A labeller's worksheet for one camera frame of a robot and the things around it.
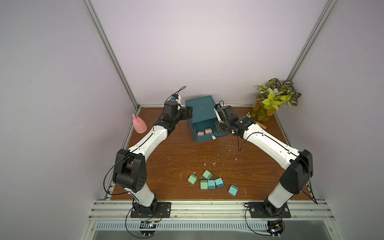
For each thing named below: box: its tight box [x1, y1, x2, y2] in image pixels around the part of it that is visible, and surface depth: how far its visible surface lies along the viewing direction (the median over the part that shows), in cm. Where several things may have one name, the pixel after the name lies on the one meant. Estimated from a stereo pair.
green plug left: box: [187, 173, 198, 185], surface depth 83 cm
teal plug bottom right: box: [215, 177, 225, 189], surface depth 81 cm
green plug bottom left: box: [200, 180, 208, 190], surface depth 81 cm
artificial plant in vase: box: [250, 78, 302, 123], surface depth 99 cm
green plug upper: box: [202, 170, 213, 180], surface depth 85 cm
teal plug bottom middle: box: [207, 180, 216, 190], surface depth 81 cm
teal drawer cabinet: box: [185, 95, 228, 143], surface depth 86 cm
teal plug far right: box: [228, 184, 239, 197], surface depth 79 cm
